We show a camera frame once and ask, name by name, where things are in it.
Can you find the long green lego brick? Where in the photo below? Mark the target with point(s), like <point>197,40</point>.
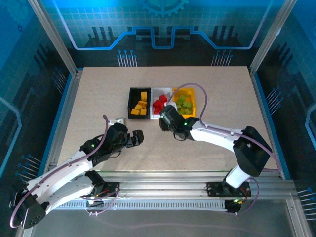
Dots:
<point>182,98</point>

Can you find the aluminium frame post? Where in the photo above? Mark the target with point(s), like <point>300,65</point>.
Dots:
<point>271,37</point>
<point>55,37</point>

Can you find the blue table side rail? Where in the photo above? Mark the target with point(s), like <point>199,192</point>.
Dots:
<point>263,98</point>
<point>61,123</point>

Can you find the red lego brick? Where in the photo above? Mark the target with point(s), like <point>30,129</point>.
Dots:
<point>157,103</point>
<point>162,105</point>
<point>156,110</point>
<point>162,98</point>

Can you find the aluminium frame rail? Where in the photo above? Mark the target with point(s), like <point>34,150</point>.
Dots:
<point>160,184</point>

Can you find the clear acrylic panel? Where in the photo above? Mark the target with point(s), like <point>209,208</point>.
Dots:
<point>160,222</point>

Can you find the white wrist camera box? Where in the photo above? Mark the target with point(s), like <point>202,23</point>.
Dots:
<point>170,105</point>
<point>118,121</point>

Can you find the black plastic bin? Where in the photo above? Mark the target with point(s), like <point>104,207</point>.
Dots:
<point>134,97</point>

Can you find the black controller box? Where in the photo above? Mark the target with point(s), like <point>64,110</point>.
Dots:
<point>233,206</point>

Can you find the orange lego brick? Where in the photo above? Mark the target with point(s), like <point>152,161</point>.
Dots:
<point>144,95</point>
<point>143,111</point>
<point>134,111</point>
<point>143,103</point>
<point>137,107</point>

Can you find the yellow plastic bin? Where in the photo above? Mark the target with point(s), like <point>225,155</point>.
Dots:
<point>191,95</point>

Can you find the white plastic bin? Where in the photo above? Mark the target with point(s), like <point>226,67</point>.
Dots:
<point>155,92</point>

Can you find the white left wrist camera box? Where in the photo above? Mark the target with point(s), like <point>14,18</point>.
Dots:
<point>118,121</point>

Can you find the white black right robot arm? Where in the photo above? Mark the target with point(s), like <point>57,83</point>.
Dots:
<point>212,134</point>

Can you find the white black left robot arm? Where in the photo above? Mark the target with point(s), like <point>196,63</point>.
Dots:
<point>59,170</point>

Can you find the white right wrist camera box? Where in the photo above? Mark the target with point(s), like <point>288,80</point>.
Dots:
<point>170,105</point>

